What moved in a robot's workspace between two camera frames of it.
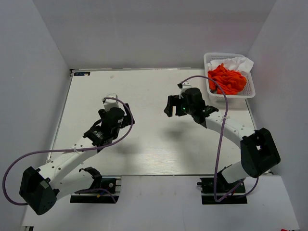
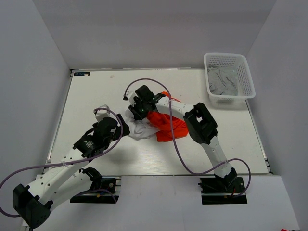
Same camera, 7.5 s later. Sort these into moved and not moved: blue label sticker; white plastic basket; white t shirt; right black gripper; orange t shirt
Moved: white t shirt; right black gripper; orange t shirt
Not moved: blue label sticker; white plastic basket
